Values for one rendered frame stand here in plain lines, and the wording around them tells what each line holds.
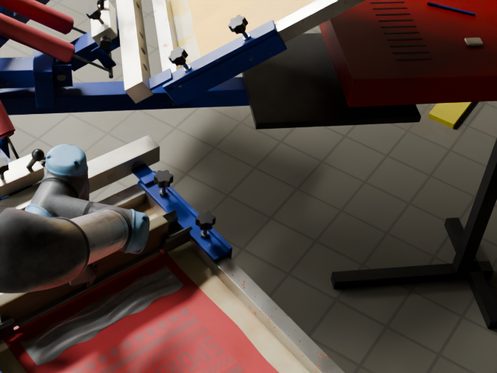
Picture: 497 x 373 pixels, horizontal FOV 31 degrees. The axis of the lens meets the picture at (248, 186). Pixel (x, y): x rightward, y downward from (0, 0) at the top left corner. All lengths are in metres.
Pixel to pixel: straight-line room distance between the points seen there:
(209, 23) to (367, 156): 1.61
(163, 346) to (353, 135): 2.17
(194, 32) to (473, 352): 1.53
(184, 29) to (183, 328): 0.83
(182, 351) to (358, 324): 1.39
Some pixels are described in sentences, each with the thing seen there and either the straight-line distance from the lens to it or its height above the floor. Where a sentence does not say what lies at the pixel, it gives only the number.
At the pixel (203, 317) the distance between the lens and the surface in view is 1.95.
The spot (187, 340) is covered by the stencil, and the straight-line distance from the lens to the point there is 1.91.
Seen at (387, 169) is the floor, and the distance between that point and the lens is 3.78.
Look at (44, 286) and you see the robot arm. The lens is 1.26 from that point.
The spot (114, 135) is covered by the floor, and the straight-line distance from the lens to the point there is 3.80.
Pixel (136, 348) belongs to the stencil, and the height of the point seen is 0.96.
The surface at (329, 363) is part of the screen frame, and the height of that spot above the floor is 0.99.
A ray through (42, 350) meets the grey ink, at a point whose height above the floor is 0.96.
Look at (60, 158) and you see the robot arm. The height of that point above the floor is 1.36.
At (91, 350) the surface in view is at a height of 0.96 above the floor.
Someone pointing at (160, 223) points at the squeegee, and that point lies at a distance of 1.98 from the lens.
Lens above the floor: 2.50
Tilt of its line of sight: 44 degrees down
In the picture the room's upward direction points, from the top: 6 degrees clockwise
